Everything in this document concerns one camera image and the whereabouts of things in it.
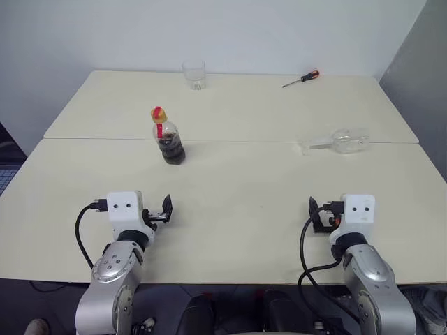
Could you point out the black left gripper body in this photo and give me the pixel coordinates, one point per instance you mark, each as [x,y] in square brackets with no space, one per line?
[153,216]

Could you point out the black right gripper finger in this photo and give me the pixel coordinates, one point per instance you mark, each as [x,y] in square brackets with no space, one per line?
[313,213]

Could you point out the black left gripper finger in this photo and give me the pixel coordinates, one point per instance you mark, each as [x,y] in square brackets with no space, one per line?
[167,209]

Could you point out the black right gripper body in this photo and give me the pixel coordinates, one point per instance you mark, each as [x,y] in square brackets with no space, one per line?
[320,228]

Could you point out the clear plastic bottle red liquid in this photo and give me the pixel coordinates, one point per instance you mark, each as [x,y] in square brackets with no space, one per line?
[171,150]

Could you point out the wine glass with dark drink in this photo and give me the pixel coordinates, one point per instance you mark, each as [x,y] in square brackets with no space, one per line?
[344,141]

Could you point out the yellow bottle cap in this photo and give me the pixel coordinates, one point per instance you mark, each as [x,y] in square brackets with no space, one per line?
[159,114]

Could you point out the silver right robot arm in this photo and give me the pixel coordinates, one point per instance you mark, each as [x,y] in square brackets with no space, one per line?
[377,279]

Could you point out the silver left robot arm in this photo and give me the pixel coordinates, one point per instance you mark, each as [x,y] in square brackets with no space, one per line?
[115,265]

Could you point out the clear glass tumbler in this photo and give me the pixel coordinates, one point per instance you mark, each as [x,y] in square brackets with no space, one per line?
[193,75]

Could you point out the grey crumpled cloth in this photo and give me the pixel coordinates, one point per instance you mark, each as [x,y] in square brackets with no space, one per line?
[433,310]

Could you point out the dark blue furniture piece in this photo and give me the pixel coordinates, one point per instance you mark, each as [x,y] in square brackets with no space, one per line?
[8,160]

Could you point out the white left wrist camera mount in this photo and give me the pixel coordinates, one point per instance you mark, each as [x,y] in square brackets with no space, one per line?
[122,216]

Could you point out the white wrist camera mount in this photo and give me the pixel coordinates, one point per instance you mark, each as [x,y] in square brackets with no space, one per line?
[359,216]
[122,216]

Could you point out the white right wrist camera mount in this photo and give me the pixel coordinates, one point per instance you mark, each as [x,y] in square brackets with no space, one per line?
[359,216]

